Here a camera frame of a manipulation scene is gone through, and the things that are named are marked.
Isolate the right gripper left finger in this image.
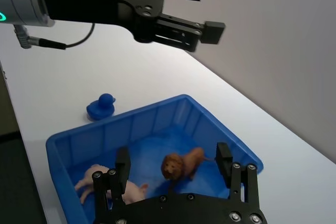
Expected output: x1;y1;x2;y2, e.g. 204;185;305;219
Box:
91;146;132;224

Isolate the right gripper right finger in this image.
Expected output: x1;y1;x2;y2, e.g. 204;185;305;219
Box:
215;142;261;207

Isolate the pink toy pig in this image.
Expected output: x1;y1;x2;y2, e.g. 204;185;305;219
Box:
74;164;149;205

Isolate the brown toy lion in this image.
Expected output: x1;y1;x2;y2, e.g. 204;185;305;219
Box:
160;147;217;190

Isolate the blue plastic bin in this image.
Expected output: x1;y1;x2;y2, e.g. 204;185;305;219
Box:
46;93;265;224

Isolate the blue rubber duck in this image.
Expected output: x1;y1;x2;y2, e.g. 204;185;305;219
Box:
86;92;117;122

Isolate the thin dark cable silver plug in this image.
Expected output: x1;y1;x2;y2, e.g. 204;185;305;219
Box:
13;20;96;51

